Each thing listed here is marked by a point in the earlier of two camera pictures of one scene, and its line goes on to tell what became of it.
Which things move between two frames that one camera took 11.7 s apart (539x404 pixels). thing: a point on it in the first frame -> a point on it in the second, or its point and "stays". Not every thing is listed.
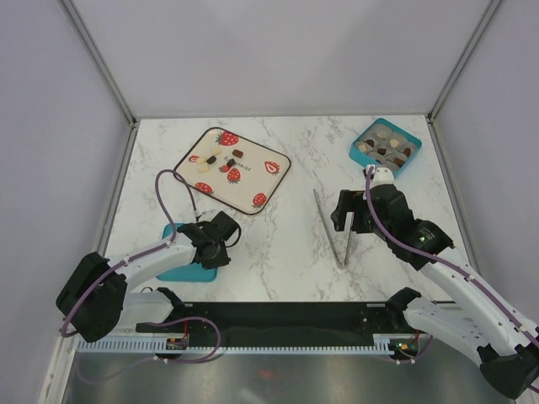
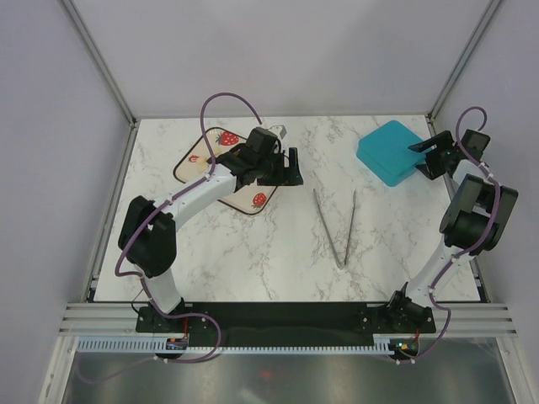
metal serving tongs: x=342 y=266 stays
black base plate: x=285 y=318 stays
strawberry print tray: x=232 y=168 stays
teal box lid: x=190 y=272 -> x=386 y=151
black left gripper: x=221 y=261 -> x=287 y=177
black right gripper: x=349 y=200 -> x=430 y=169
